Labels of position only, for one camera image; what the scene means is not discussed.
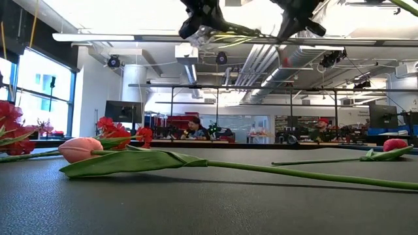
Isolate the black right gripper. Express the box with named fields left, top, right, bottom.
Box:
left=270, top=0, right=327, bottom=42

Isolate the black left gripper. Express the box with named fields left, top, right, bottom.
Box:
left=178, top=0, right=262, bottom=40

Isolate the red artificial tulip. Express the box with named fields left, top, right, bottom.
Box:
left=270, top=138, right=414, bottom=166

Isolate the red carnation bunch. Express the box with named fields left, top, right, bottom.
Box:
left=96, top=116, right=154, bottom=151
left=0, top=100, right=56, bottom=156

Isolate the pink broad-leaved tulip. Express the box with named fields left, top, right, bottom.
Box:
left=58, top=136, right=418, bottom=191

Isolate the white ceiling box unit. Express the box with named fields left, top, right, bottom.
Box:
left=174, top=43, right=199, bottom=65

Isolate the person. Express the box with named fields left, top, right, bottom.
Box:
left=310, top=117, right=331, bottom=142
left=180, top=116, right=210, bottom=140

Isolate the black robot with green light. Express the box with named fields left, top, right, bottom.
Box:
left=207, top=121, right=234, bottom=143

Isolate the red tool cabinet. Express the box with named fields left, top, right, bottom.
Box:
left=166, top=114, right=200, bottom=138

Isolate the black computer monitor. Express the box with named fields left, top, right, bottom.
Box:
left=104, top=100, right=144, bottom=141
left=368, top=104, right=399, bottom=130

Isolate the white round column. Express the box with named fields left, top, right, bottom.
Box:
left=121, top=64, right=148, bottom=131

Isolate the grey overhead light bar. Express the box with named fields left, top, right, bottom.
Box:
left=52, top=32, right=418, bottom=47

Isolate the black table mat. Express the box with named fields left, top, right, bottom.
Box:
left=0, top=146, right=418, bottom=235

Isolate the black light stand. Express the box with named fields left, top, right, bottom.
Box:
left=48, top=76, right=57, bottom=114

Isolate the blue-framed window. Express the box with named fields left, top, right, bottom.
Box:
left=0, top=48, right=78, bottom=138

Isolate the silver ventilation duct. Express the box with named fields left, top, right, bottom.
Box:
left=249, top=44, right=327, bottom=104

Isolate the black ceiling camera cluster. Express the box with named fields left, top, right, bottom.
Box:
left=319, top=48, right=347, bottom=69

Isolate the black metal rack frame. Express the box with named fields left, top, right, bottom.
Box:
left=128, top=83, right=418, bottom=144

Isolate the black aluminium table frame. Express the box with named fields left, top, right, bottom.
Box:
left=31, top=139, right=418, bottom=154

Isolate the yellow hanging cable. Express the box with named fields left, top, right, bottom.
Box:
left=0, top=21, right=7, bottom=61
left=28, top=0, right=40, bottom=50

